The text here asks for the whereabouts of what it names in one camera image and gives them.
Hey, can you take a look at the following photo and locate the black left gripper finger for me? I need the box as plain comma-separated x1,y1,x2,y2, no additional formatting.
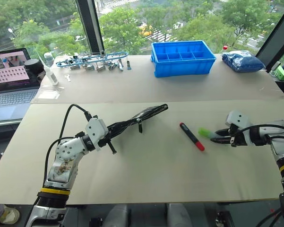
107,121,129,133
108,126,131,139

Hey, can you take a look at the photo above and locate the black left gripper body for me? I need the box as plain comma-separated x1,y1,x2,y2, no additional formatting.
98,134,118,155

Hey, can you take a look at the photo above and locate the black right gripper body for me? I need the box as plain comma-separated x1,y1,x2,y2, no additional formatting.
229,124,248,148

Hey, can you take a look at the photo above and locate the green highlighter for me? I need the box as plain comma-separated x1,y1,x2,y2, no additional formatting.
198,127,218,139

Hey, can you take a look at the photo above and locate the red black marker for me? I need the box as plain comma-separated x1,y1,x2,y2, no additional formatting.
179,122,206,152

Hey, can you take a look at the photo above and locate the blue filled plastic bag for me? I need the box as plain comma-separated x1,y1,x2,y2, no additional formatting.
221,50,265,73

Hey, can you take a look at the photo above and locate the clear plastic sheet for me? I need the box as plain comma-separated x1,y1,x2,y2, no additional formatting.
36,91,61,100

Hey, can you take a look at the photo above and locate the small green box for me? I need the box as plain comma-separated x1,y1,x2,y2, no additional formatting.
275,65,284,81

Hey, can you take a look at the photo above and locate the blue plastic compartment bin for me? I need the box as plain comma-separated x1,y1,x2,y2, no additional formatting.
151,40,217,78

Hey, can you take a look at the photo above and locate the clear bottle grey cap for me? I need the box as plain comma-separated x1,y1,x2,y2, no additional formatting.
43,52,55,70

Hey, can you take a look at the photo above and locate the black round cylinder device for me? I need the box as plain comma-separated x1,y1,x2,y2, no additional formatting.
24,59,44,81

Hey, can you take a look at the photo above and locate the grey laptop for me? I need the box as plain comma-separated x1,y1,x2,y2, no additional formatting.
0,48,41,124

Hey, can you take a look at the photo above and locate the white yellow shoe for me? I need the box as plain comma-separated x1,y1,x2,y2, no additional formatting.
0,204,21,225

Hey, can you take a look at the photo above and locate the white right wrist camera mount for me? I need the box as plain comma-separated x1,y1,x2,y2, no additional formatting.
224,110,252,133

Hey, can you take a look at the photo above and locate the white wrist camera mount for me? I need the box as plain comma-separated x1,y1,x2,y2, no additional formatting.
224,110,252,133
85,115,109,152

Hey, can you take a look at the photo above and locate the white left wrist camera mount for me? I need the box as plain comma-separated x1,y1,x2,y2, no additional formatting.
85,115,109,152

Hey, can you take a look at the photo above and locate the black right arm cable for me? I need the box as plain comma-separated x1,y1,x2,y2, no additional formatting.
235,124,284,142

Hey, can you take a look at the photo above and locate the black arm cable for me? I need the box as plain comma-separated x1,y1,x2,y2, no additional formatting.
235,124,284,142
44,104,95,187

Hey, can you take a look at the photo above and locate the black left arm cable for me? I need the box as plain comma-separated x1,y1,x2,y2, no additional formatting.
44,104,95,187

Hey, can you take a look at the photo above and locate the blue cord loop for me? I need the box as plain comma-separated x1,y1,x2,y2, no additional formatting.
56,51,129,70

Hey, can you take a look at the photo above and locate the white plug with cable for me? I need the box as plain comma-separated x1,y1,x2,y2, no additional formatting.
270,61,281,78

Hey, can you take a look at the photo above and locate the black window frame post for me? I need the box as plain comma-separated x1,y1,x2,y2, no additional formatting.
255,9,284,64
75,0,105,55

